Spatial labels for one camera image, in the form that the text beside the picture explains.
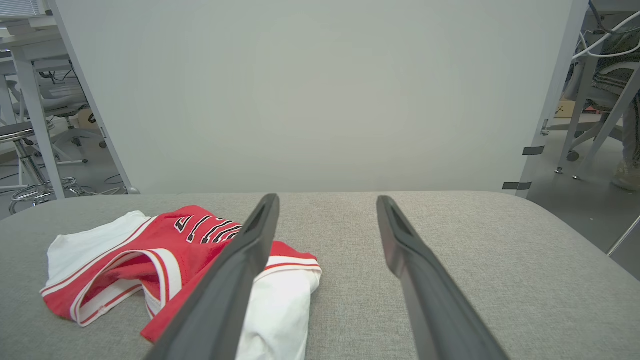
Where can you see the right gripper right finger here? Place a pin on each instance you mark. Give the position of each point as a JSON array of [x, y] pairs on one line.
[[430, 310]]

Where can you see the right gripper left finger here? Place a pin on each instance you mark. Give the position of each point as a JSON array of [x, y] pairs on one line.
[[225, 300]]

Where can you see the red and white jersey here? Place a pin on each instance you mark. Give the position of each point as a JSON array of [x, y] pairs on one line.
[[165, 235]]

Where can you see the grey panel foot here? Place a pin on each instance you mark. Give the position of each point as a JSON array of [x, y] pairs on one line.
[[133, 190]]

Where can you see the black tape strip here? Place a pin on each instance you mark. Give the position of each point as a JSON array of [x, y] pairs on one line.
[[533, 150], [516, 186]]

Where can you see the thin metal rod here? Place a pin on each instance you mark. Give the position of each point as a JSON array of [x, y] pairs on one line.
[[622, 236]]

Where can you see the white backdrop panel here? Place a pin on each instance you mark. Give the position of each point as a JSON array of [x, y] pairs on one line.
[[320, 100]]

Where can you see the cardboard box with black logo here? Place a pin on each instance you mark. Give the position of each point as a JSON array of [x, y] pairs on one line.
[[87, 120]]

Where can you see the small yellow box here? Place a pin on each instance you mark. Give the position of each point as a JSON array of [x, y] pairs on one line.
[[565, 109]]

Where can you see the white office chair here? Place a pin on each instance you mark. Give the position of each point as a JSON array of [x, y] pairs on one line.
[[65, 102]]

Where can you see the white desk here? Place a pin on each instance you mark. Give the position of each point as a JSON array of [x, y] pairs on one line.
[[37, 125]]

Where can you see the chrome bar stool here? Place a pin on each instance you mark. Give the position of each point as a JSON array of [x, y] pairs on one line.
[[12, 131]]

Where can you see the white desk frame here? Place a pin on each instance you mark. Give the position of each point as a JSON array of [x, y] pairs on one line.
[[580, 100]]

